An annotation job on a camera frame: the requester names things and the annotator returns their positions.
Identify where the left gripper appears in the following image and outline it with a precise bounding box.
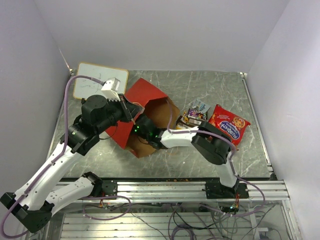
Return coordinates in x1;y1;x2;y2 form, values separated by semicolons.
95;93;143;134

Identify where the red paper bag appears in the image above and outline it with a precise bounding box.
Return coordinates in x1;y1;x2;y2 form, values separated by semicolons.
105;78;180;158

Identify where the brown candy packet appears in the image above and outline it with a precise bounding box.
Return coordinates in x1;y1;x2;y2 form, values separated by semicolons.
176;116;205;128

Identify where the purple candy packet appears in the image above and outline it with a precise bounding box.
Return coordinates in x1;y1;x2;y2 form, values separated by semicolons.
187;108;208;121

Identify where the red snack packet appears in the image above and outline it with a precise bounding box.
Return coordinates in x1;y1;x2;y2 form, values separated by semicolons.
208;104;251;147

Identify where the yellow candy packet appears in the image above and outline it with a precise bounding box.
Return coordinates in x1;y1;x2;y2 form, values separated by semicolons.
182;111;190;124
175;123;192;130

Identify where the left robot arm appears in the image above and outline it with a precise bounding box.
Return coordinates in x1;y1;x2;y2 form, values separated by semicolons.
0;94;143;233

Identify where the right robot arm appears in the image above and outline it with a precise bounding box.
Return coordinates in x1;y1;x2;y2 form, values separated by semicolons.
131;115;239;198

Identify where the small whiteboard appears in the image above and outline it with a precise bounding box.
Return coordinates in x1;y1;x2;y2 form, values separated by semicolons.
73;61;130;100

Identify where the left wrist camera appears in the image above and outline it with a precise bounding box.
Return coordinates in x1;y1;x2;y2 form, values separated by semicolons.
101;78;121;102

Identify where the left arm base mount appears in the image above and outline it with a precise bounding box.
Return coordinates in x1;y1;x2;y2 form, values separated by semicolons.
100;180;118;200

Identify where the aluminium frame rail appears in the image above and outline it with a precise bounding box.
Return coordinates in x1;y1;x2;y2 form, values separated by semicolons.
49;181;291;203

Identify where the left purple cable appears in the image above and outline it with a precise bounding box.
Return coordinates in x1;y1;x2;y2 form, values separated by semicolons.
0;74;105;238

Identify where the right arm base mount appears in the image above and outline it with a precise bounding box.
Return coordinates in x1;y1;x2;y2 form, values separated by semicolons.
204;182;249;200

